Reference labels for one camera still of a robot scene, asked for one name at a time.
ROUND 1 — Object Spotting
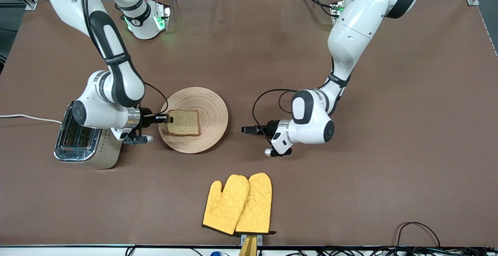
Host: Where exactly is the brown toast slice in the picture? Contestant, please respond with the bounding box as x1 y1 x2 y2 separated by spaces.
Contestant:
167 109 202 137

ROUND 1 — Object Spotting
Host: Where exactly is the round wooden plate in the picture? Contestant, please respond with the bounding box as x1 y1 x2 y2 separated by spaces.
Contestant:
158 87 229 154

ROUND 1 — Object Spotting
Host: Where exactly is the chrome two-slot toaster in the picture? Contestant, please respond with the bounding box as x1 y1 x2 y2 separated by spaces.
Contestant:
54 101 123 170

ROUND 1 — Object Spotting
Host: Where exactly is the yellow quilted oven mitt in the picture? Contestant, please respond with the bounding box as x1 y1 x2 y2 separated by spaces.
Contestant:
202 174 250 236
235 172 276 235

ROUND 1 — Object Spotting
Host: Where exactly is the brown table cloth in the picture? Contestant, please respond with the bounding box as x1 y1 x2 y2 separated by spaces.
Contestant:
0 0 498 247

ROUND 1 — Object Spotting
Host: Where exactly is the silver base connector panel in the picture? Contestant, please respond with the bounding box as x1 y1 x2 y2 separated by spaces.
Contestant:
330 1 347 25
154 0 172 32

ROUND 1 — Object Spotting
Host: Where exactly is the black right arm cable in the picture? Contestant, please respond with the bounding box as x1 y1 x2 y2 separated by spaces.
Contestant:
80 0 169 116

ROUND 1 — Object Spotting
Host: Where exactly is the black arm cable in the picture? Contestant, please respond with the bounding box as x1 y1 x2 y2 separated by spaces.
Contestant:
80 0 169 116
252 88 300 144

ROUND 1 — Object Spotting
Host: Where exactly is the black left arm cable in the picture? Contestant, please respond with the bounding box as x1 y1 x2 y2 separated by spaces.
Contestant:
252 88 300 144

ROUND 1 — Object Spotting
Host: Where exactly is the white toaster power cable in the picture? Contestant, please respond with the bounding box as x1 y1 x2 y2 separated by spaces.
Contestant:
0 114 63 124

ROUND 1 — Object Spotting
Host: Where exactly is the black cable bundle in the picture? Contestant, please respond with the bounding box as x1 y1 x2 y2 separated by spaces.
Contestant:
286 246 498 256

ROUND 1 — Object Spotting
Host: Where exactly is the black looped cable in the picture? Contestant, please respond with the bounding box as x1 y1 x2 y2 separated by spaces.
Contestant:
396 221 441 249

